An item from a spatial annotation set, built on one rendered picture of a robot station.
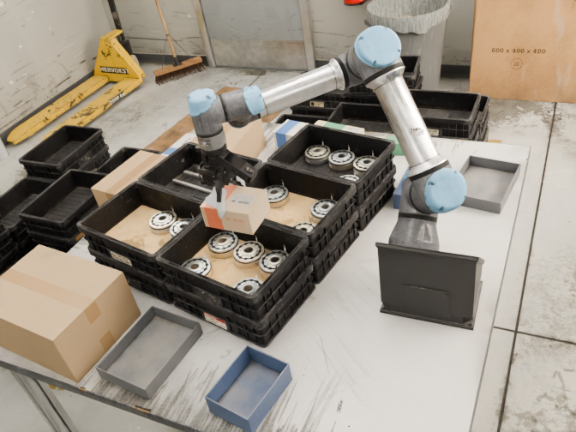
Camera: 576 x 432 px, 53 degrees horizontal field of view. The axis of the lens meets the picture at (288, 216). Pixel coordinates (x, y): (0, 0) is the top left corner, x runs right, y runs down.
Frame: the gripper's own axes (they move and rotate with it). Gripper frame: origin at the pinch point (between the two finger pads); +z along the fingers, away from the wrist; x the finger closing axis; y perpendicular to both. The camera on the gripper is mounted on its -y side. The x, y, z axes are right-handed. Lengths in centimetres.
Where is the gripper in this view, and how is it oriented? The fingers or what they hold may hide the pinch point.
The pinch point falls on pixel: (235, 204)
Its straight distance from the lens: 169.4
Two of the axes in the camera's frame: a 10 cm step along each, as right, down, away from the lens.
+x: -4.0, 6.1, -6.9
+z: 1.5, 7.8, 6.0
